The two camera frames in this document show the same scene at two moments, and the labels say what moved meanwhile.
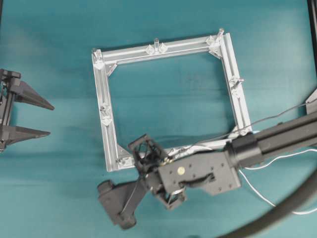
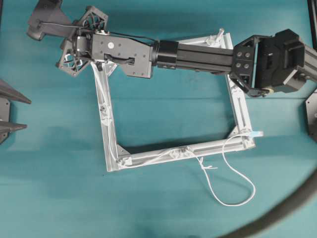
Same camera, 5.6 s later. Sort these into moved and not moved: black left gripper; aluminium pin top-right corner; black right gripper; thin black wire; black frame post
Moved: black right gripper; thin black wire; black left gripper
Not moved: aluminium pin top-right corner; black frame post
